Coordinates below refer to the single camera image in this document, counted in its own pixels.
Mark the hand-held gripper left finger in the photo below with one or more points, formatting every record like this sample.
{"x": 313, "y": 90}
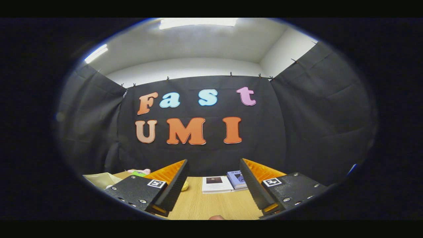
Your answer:
{"x": 175, "y": 185}

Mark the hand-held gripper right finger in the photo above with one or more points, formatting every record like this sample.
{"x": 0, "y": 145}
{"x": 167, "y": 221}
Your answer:
{"x": 254, "y": 185}

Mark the beige fabric storage box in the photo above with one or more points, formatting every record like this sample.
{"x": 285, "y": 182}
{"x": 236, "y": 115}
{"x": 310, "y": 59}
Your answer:
{"x": 100, "y": 180}

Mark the yellow plush toy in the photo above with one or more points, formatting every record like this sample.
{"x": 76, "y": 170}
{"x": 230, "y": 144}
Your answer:
{"x": 185, "y": 186}

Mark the blue cover book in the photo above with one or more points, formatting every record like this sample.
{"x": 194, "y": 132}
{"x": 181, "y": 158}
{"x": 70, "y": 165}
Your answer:
{"x": 236, "y": 180}

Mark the green and pink plush toy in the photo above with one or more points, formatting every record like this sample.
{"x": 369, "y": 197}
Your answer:
{"x": 140, "y": 172}

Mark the white book with dark picture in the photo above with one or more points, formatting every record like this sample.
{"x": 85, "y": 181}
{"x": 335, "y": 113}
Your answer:
{"x": 216, "y": 185}

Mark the black backdrop cloth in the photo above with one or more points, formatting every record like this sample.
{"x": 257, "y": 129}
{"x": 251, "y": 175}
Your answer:
{"x": 264, "y": 132}

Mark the small ceiling light panel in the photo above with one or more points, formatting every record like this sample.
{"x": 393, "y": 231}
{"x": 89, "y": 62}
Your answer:
{"x": 96, "y": 54}

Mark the large ceiling light panel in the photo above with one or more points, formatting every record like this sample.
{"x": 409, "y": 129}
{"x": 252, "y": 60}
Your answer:
{"x": 198, "y": 22}

